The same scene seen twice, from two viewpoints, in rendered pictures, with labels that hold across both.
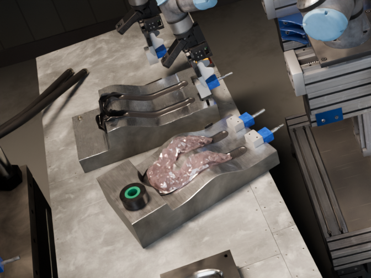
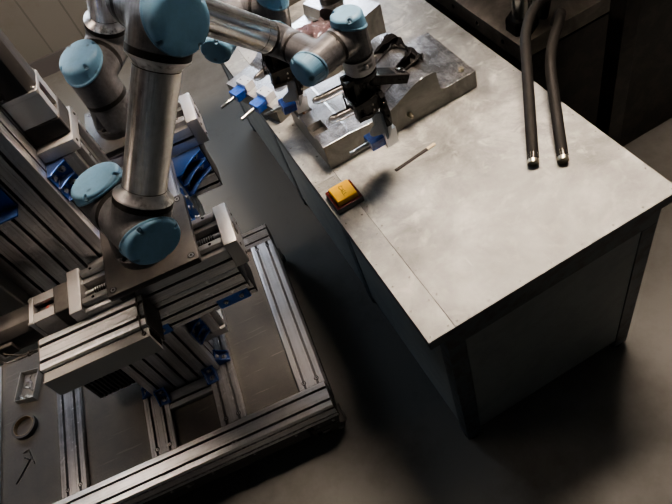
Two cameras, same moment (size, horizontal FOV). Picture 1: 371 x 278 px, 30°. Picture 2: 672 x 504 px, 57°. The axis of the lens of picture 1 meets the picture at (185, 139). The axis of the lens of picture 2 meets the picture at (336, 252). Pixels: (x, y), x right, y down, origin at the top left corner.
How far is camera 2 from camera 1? 3.38 m
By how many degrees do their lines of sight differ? 89
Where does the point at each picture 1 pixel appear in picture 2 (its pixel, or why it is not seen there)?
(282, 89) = not seen: outside the picture
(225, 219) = not seen: hidden behind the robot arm
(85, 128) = (443, 62)
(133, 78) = (442, 167)
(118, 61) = (488, 195)
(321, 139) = (283, 372)
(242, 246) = not seen: hidden behind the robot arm
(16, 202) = (495, 14)
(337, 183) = (263, 307)
